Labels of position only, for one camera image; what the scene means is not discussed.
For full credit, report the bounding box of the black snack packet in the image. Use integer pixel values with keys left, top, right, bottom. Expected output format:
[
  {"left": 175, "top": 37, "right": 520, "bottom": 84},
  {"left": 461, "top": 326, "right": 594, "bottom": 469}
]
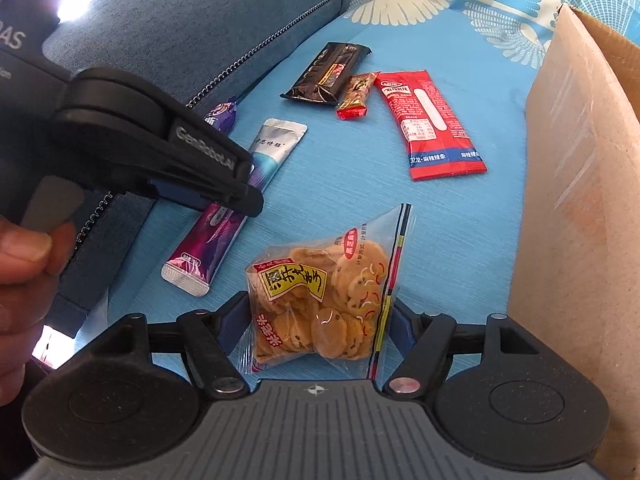
[{"left": 280, "top": 42, "right": 372, "bottom": 107}]

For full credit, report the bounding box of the red snack packet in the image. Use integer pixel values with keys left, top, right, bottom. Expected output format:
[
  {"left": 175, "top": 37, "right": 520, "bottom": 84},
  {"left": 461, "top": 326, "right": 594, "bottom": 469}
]
[{"left": 374, "top": 70, "right": 488, "bottom": 182}]

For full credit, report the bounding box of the purple silver stick packet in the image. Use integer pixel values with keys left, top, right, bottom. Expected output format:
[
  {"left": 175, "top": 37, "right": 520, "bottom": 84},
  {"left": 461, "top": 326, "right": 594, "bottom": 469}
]
[{"left": 161, "top": 118, "right": 308, "bottom": 297}]

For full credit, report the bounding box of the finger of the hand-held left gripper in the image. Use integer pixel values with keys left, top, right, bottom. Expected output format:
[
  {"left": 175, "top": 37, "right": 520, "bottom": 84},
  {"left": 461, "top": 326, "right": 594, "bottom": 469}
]
[{"left": 147, "top": 167, "right": 264, "bottom": 217}]

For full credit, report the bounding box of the small red brown candy bar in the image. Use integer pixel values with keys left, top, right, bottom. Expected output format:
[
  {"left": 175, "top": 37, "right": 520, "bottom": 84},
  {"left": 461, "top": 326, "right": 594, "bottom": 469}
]
[{"left": 336, "top": 72, "right": 378, "bottom": 121}]

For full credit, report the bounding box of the clear bag of round crackers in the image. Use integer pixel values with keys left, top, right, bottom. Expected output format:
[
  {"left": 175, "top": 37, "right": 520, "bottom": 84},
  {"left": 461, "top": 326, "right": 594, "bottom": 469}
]
[{"left": 237, "top": 203, "right": 417, "bottom": 381}]

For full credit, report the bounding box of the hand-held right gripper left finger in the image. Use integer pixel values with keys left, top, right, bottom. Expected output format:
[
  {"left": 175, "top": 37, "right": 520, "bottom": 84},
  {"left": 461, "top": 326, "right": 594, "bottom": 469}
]
[{"left": 75, "top": 292, "right": 251, "bottom": 401}]

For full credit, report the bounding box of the blue white printed sheet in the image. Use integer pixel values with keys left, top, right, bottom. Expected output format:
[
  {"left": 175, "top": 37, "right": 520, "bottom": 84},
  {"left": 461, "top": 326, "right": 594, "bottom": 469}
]
[{"left": 85, "top": 0, "right": 640, "bottom": 386}]

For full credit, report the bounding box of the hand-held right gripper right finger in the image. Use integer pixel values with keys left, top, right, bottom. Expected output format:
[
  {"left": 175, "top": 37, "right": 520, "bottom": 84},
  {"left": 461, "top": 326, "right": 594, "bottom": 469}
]
[{"left": 384, "top": 300, "right": 556, "bottom": 398}]

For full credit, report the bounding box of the brown cardboard box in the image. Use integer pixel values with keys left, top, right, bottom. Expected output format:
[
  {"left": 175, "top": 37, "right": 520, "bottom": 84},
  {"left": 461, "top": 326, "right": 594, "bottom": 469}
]
[{"left": 507, "top": 2, "right": 640, "bottom": 461}]

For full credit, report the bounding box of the person's left hand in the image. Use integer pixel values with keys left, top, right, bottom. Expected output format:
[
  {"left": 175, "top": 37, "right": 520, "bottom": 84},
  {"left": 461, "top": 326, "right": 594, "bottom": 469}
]
[{"left": 0, "top": 212, "right": 81, "bottom": 408}]

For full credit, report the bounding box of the small purple snack packet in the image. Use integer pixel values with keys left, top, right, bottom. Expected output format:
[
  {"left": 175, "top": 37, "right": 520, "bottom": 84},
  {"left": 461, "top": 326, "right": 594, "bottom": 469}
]
[{"left": 202, "top": 97, "right": 238, "bottom": 135}]

